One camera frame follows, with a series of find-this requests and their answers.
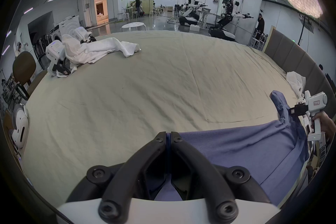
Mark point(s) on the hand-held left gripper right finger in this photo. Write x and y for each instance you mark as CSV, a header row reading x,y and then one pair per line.
x,y
202,165

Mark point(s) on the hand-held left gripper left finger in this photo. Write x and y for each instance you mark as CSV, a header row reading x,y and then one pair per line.
x,y
136,165

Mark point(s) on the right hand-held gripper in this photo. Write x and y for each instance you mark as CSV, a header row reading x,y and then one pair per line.
x,y
315,102

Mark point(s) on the blue shirt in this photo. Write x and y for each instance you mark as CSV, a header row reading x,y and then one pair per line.
x,y
252,146

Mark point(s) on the person's right hand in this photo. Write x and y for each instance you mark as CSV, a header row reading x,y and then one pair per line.
x,y
328,123

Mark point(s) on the small crumpled white cloth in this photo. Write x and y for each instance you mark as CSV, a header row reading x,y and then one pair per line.
x,y
296,81

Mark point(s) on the grey padded headboard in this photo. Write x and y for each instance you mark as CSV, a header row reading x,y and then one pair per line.
x,y
294,55

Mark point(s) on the bed with beige sheet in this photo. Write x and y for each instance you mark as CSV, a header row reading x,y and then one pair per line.
x,y
162,81

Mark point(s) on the white humanoid robot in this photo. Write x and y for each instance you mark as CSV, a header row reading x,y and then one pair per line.
x,y
227,18
190,13

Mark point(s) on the white rounded robot head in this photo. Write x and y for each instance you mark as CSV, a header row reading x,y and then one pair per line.
x,y
21,125

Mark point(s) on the round white stool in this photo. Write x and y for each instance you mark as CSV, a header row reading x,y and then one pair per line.
x,y
133,26

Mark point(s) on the spare white hand-held gripper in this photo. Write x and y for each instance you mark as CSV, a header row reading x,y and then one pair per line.
x,y
80,33
53,52

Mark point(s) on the brown chair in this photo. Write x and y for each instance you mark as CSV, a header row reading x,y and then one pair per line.
x,y
23,68

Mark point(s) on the white washing machine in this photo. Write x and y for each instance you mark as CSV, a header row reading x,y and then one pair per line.
x,y
64,27

